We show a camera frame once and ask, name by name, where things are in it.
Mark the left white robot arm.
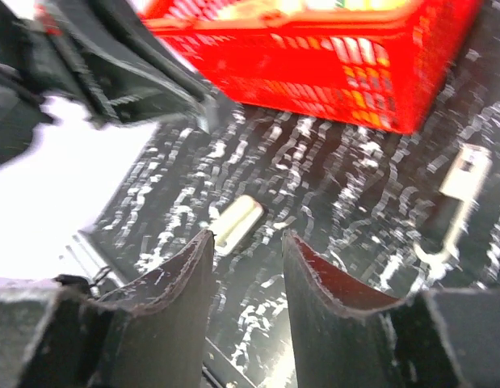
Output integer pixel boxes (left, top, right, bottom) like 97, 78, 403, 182
0, 1, 212, 279

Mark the red plastic basket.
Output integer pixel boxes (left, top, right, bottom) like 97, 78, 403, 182
141, 0, 481, 134

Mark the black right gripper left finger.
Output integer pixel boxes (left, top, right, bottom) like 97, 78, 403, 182
0, 230, 215, 387

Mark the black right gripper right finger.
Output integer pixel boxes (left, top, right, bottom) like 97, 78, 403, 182
282, 231, 500, 387

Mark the silver staple strip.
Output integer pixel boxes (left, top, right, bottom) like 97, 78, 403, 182
208, 195, 264, 255

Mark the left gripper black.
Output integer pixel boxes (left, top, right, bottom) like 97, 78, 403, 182
0, 1, 209, 166

